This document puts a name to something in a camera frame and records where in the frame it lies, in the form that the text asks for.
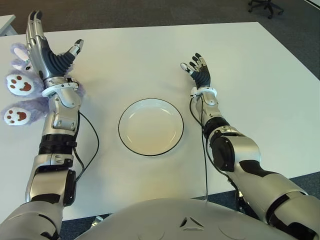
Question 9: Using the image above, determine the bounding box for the purple plush bunny doll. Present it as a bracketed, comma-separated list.
[0, 42, 87, 128]

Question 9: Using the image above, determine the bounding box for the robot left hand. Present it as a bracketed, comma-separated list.
[25, 10, 85, 81]

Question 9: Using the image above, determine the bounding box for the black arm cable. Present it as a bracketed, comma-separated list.
[73, 111, 100, 182]
[189, 96, 210, 202]

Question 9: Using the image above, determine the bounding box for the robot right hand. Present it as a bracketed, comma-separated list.
[179, 52, 212, 90]

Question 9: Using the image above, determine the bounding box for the white plate black rim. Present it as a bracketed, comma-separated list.
[118, 98, 185, 157]

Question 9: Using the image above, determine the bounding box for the silver robot torso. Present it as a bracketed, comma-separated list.
[74, 198, 296, 240]

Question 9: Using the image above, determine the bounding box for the black office chair base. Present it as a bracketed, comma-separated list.
[248, 0, 285, 20]

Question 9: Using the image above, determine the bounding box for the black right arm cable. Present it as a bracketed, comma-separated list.
[189, 96, 210, 202]

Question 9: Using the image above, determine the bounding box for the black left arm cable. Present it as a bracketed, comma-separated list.
[73, 111, 100, 182]

